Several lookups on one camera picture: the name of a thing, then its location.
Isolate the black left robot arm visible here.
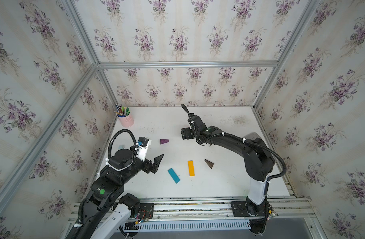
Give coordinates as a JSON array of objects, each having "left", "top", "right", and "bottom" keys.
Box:
[{"left": 67, "top": 129, "right": 164, "bottom": 239}]

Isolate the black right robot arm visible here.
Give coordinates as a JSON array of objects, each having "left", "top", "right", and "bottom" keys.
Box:
[{"left": 181, "top": 104, "right": 287, "bottom": 216}]

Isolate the teal long block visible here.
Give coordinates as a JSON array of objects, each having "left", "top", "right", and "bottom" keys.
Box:
[{"left": 168, "top": 168, "right": 181, "bottom": 184}]

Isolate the yellow long block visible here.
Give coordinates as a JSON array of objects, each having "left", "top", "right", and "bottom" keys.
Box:
[{"left": 187, "top": 160, "right": 195, "bottom": 177}]

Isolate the brown triangle block lower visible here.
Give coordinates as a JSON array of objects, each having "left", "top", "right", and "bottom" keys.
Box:
[{"left": 204, "top": 159, "right": 214, "bottom": 169}]

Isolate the pink pen cup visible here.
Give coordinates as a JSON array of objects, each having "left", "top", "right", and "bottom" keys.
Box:
[{"left": 118, "top": 114, "right": 134, "bottom": 128}]

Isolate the coloured pens bunch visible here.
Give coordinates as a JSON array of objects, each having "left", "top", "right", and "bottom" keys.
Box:
[{"left": 115, "top": 105, "right": 130, "bottom": 118}]

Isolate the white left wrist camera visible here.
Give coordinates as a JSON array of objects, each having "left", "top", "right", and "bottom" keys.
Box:
[{"left": 135, "top": 136, "right": 152, "bottom": 162}]

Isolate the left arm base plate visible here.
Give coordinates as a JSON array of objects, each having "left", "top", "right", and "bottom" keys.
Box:
[{"left": 128, "top": 203, "right": 155, "bottom": 222}]

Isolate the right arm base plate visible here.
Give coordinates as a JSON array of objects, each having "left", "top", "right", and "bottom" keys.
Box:
[{"left": 231, "top": 200, "right": 273, "bottom": 218}]

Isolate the aluminium mounting rail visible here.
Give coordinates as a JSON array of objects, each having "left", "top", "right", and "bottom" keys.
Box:
[{"left": 61, "top": 195, "right": 327, "bottom": 239}]

